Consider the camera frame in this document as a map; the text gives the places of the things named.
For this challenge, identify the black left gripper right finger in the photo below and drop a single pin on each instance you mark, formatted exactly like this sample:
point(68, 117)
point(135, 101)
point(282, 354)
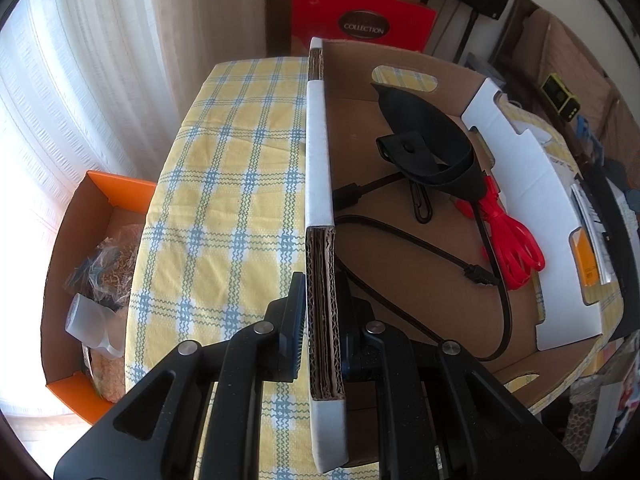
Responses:
point(431, 411)

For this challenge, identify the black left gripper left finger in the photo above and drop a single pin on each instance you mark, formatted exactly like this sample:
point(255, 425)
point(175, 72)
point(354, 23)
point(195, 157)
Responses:
point(197, 413)

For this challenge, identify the brown cardboard tray box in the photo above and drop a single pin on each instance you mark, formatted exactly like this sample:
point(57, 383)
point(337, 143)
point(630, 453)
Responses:
point(506, 288)

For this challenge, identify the clear plastic cup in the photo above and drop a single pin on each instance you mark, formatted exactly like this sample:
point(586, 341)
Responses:
point(97, 327)

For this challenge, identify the plastic bag of snacks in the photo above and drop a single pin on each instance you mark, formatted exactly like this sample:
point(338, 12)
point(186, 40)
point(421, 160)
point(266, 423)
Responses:
point(106, 275)

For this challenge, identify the yellow blue plaid tablecloth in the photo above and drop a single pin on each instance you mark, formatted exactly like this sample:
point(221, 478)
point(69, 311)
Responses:
point(225, 229)

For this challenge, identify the orange hard drive box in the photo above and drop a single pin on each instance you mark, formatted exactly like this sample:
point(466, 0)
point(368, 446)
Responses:
point(585, 258)

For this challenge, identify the white instruction leaflets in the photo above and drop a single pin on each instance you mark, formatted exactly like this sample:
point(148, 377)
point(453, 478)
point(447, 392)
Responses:
point(596, 232)

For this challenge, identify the yellow green small device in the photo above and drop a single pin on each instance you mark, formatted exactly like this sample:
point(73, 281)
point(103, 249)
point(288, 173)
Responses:
point(562, 100)

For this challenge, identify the white sheer curtain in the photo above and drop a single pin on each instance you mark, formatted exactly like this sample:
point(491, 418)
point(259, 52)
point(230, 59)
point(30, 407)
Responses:
point(90, 85)

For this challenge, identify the brown cushioned sofa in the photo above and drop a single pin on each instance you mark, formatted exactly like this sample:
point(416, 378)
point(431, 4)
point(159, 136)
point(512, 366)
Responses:
point(533, 44)

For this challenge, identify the red collection gift bag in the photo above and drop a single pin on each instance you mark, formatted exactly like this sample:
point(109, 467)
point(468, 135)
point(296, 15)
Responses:
point(394, 23)

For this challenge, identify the black pouch with strap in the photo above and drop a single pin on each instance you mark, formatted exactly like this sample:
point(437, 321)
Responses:
point(430, 150)

